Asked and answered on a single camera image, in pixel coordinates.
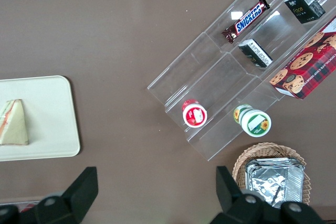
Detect red tartan cookie box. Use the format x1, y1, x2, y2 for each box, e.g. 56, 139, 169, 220
269, 15, 336, 101

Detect clear acrylic stepped stand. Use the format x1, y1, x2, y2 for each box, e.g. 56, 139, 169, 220
146, 0, 336, 162

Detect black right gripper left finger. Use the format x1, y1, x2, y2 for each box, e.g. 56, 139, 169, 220
19, 166, 99, 224

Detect light tan wicker basket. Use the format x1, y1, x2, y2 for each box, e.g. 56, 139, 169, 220
232, 142, 312, 206

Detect triangular sandwich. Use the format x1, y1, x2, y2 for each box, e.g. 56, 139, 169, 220
0, 99, 29, 146

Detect red lidded yogurt cup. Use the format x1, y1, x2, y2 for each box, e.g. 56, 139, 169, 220
182, 98, 208, 129

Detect Snickers chocolate bar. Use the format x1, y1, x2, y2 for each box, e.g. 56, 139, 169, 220
221, 0, 270, 45

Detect cream plastic serving tray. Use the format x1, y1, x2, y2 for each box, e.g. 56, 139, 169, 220
0, 75, 81, 162

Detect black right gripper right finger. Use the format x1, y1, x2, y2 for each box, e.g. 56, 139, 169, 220
209, 166, 266, 224

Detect green lidded yogurt cup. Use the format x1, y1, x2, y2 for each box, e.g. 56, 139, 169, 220
233, 104, 272, 137

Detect aluminium foil tray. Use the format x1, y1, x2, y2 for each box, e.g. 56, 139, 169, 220
244, 157, 305, 209

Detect small black carton box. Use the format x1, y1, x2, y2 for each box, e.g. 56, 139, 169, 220
238, 38, 273, 68
284, 0, 326, 25

